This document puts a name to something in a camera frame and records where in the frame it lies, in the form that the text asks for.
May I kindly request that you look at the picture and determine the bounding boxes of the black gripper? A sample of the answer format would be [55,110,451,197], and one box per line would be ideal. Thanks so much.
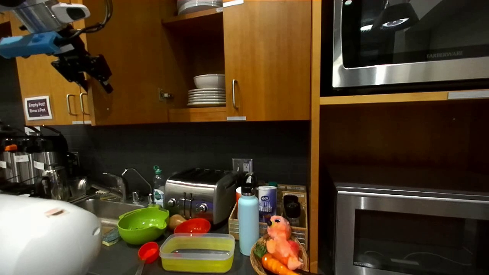
[52,49,113,93]

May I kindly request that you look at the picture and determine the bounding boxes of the green sponge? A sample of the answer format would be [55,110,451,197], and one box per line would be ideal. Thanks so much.
[102,229,119,247]

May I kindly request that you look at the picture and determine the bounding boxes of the wicker basket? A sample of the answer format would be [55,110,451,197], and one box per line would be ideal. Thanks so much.
[249,237,308,275]

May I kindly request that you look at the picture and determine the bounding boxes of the stack of white plates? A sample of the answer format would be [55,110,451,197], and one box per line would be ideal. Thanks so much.
[188,87,226,105]

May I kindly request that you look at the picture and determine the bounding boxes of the red measuring cup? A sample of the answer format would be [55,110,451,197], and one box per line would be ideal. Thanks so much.
[134,241,159,275]

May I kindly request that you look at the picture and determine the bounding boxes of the clear plastic food container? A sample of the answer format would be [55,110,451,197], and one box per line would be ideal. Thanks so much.
[159,234,235,273]

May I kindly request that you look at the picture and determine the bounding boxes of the far left wooden cabinet door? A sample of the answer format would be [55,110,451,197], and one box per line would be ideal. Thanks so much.
[15,55,81,125]

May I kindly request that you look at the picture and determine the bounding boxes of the dish soap bottle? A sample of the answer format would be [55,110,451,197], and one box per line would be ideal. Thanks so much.
[153,165,165,206]

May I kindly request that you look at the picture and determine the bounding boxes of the red plastic bowl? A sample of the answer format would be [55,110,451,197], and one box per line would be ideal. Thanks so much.
[174,218,211,234]

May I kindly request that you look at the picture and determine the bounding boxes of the stainless steel toaster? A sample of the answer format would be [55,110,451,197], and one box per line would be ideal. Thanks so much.
[163,168,238,224]

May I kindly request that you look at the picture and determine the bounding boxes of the pink plush toy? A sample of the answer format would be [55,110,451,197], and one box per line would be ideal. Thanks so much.
[266,215,304,270]

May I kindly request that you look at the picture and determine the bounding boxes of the upper shelf white dishes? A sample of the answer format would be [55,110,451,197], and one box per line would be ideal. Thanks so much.
[177,0,221,14]

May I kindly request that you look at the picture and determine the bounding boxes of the lower stainless oven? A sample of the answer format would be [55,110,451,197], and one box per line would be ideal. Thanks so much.
[334,183,489,275]

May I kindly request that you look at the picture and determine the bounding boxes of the stainless steel sink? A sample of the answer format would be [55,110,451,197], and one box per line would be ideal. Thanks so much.
[72,195,142,224]

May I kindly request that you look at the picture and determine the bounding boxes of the stack of white bowls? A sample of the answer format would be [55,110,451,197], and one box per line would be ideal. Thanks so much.
[194,73,224,88]

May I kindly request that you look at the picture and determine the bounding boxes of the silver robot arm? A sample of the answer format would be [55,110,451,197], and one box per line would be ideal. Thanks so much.
[0,0,113,93]

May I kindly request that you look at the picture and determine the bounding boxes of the green colander bowl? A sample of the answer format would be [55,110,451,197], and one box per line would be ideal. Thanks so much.
[117,206,169,246]

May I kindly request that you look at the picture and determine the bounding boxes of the orange toy carrot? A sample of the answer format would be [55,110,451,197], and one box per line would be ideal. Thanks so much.
[261,253,298,275]

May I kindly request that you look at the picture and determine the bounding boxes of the light blue water bottle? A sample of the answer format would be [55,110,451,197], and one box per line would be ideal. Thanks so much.
[238,185,260,256]

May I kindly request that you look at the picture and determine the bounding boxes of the wall power outlet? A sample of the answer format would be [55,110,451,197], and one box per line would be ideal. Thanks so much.
[232,159,253,172]

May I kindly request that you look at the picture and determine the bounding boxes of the wooden cabinet door with handle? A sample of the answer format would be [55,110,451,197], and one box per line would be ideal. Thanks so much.
[87,0,185,125]

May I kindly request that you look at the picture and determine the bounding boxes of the sink faucet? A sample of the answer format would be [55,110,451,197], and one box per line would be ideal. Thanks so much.
[102,166,153,204]

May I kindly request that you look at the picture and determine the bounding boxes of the steel coffee machine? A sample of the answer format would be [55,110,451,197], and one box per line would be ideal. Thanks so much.
[0,124,78,200]

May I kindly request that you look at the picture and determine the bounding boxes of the purple label sign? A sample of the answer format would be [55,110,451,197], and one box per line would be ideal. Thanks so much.
[23,96,52,120]

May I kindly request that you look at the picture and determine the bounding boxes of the wooden box with condiments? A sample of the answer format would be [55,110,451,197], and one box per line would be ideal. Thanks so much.
[226,182,310,249]

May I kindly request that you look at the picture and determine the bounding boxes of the right wooden cabinet door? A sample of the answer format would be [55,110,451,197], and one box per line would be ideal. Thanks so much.
[223,0,312,120]

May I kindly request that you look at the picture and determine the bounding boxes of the small onion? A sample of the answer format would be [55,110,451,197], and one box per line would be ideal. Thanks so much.
[168,214,186,229]

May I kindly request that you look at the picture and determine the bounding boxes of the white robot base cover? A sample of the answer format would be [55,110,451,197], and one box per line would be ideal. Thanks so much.
[0,194,101,275]

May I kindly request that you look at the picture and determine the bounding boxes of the upper stainless microwave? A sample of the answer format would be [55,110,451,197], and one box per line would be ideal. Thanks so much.
[331,0,489,88]

